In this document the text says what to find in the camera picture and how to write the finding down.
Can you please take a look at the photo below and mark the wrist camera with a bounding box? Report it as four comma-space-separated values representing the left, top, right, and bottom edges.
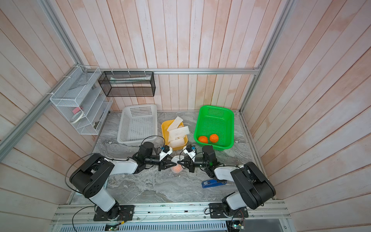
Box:
183, 145, 197, 161
159, 145, 173, 161

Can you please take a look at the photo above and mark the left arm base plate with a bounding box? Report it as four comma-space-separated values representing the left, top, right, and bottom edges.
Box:
93, 204, 135, 222

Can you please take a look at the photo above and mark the aluminium front rail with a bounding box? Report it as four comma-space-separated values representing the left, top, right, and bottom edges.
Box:
51, 200, 291, 224

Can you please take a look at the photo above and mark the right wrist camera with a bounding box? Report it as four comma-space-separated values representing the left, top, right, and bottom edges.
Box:
183, 145, 197, 161

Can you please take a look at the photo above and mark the white tape roll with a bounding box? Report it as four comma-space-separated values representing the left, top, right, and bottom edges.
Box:
70, 111, 84, 124

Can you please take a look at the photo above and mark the white wire shelf rack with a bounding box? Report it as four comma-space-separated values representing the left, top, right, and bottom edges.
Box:
50, 65, 113, 135

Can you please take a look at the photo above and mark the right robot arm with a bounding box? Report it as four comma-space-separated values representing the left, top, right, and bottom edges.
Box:
177, 145, 276, 218

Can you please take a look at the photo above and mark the green plastic basket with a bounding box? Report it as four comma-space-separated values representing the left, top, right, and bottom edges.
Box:
194, 105, 234, 151

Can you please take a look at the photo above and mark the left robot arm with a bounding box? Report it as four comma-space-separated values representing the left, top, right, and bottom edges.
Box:
69, 142, 176, 221

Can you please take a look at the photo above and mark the white plastic basket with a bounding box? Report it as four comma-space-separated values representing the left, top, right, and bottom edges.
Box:
117, 104, 157, 146

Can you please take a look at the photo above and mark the removed white foam net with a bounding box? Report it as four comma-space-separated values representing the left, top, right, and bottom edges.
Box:
167, 117, 183, 131

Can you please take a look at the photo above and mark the netted orange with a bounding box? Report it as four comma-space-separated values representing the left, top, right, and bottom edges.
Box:
171, 155, 184, 174
209, 134, 219, 144
198, 136, 208, 144

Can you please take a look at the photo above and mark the yellow plastic tub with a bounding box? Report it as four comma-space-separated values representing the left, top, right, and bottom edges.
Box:
161, 119, 188, 151

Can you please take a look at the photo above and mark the pink box on shelf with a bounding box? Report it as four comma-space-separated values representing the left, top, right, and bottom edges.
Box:
72, 107, 81, 115

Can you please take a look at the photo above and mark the black wire mesh basket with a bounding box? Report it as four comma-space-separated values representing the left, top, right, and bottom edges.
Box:
98, 71, 156, 97

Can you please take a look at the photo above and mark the blue black stapler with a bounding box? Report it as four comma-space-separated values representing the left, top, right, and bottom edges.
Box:
202, 179, 227, 189

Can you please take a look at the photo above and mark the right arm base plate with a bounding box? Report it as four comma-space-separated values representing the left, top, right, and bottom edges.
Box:
208, 203, 248, 218

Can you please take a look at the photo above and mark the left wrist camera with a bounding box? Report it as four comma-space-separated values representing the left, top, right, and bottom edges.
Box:
159, 145, 173, 161

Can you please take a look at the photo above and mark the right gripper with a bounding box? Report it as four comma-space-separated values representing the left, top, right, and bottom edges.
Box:
178, 156, 210, 174

